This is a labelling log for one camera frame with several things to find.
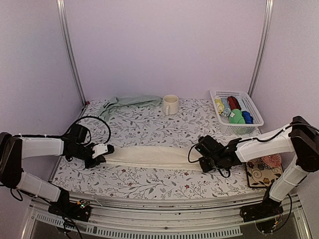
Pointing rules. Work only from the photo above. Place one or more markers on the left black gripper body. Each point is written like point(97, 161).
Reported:
point(80, 153)

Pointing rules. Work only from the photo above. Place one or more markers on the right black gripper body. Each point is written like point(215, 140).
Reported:
point(213, 164)

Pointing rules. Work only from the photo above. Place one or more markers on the cream white towel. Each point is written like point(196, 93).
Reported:
point(155, 157)

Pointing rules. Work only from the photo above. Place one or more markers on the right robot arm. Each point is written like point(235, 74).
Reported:
point(297, 137)

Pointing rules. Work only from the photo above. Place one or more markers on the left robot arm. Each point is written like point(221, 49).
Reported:
point(74, 143)

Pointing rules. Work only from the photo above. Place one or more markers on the floral square plate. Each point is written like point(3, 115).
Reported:
point(260, 175)

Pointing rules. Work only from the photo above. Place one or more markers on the green rolled towel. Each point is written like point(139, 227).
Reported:
point(235, 117)

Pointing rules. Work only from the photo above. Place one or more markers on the light blue rolled towel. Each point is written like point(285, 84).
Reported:
point(226, 112)

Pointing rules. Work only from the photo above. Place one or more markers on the mint green towel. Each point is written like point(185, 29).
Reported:
point(116, 102)

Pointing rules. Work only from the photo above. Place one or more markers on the yellow rolled towel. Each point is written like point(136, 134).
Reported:
point(219, 104)

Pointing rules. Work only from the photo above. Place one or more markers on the red rolled towel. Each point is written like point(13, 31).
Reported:
point(233, 103)

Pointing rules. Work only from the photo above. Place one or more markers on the red patterned bowl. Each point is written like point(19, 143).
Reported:
point(274, 160)

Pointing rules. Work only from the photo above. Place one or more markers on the white plastic basket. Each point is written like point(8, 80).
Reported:
point(246, 104)

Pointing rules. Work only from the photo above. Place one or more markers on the floral table mat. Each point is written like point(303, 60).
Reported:
point(130, 126)

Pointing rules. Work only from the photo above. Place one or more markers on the cream ceramic mug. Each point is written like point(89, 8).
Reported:
point(170, 104)

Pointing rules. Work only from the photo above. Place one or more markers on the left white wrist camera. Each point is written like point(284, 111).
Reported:
point(102, 149)

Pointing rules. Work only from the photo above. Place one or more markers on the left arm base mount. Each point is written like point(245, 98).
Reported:
point(80, 210)

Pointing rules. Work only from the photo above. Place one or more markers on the aluminium front rail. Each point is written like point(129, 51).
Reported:
point(213, 218)

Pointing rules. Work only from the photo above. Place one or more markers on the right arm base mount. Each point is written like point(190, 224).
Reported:
point(265, 209)

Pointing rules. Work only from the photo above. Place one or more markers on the left aluminium frame post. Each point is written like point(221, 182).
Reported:
point(70, 54)

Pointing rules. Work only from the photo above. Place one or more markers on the aluminium frame post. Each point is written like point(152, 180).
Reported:
point(262, 46)
point(70, 54)

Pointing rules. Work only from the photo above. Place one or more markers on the right aluminium frame post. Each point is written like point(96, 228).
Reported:
point(262, 46)

